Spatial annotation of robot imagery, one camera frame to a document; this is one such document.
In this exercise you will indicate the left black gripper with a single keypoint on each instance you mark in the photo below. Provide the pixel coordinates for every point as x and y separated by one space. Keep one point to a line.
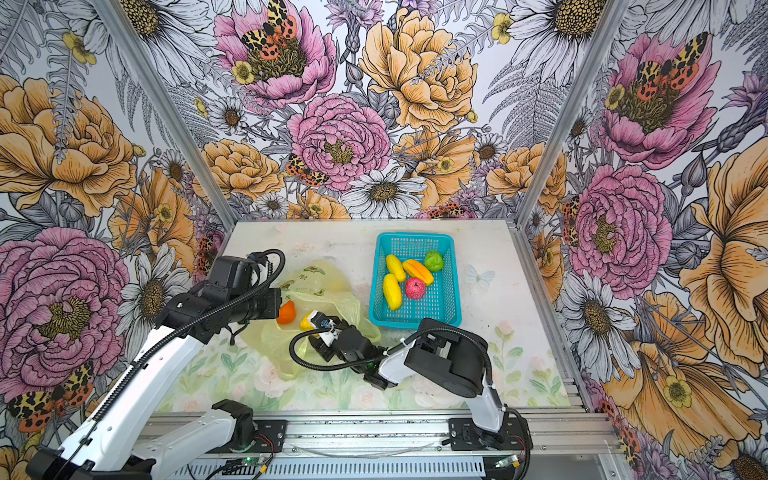
273 301

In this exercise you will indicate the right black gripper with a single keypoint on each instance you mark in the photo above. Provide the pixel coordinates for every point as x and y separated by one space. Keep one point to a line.
344 324

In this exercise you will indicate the yellow lemon toy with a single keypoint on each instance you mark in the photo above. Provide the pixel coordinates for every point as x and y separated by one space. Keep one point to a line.
307 323

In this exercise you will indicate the orange fruit toy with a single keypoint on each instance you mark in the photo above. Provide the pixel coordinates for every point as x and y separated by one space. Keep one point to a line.
287 313

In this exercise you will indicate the yellow banana toy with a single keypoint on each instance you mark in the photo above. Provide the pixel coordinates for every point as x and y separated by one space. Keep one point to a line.
392 292

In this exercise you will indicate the pink red fruit toy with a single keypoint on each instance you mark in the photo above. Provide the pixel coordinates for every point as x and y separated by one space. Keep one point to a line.
415 288

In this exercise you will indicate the yellow corn toy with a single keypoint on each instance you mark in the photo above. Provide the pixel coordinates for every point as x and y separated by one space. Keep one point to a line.
395 267

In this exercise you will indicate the orange yellow mango toy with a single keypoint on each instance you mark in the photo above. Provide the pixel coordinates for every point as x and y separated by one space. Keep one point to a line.
416 269

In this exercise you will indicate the green fruit toy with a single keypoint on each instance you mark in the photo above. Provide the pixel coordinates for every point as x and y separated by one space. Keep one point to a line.
434 261

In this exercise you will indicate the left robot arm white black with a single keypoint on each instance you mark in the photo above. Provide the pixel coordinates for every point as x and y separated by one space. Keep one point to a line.
104 446

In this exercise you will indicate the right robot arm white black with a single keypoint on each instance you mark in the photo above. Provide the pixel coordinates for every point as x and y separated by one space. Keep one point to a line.
451 358

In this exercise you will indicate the teal plastic basket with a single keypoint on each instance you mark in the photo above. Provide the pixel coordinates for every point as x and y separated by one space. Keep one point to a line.
442 299

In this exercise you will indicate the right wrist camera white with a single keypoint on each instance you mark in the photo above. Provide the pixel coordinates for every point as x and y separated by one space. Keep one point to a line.
328 331

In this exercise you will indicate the aluminium front rail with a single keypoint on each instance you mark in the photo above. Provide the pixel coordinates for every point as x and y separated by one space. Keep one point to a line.
554 431

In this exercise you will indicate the left aluminium corner post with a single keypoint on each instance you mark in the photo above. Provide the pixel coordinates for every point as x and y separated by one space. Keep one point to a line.
137 56

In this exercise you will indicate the aluminium corner post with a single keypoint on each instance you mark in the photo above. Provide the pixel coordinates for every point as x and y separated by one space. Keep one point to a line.
137 56
600 46

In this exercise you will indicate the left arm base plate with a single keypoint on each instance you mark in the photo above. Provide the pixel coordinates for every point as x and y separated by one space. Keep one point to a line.
268 436

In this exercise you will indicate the white vented cable duct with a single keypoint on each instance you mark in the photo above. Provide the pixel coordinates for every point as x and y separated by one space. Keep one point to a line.
460 467

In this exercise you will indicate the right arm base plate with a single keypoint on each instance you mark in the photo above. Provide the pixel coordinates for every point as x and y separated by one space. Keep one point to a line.
464 435

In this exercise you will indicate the right aluminium corner post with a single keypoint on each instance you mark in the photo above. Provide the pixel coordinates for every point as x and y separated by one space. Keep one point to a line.
600 46

